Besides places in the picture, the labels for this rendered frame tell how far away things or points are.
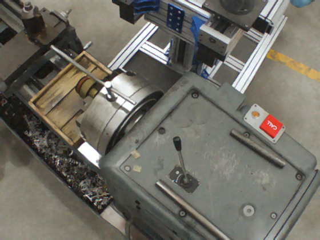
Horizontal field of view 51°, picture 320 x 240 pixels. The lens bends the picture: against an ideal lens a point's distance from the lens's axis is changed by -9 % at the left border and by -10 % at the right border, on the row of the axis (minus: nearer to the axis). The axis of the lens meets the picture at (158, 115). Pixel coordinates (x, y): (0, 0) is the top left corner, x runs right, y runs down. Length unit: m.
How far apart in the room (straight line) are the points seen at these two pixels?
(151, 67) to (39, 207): 1.19
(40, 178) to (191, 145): 1.52
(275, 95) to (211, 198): 1.80
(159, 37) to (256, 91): 0.82
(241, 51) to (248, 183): 1.65
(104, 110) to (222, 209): 0.48
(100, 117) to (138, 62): 1.33
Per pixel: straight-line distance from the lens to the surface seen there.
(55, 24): 1.74
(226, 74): 2.48
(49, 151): 1.85
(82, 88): 1.34
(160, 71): 2.42
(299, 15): 3.36
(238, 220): 1.05
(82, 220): 2.32
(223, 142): 1.10
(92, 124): 1.19
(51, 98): 1.61
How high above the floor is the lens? 2.26
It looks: 65 degrees down
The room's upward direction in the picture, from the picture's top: 5 degrees clockwise
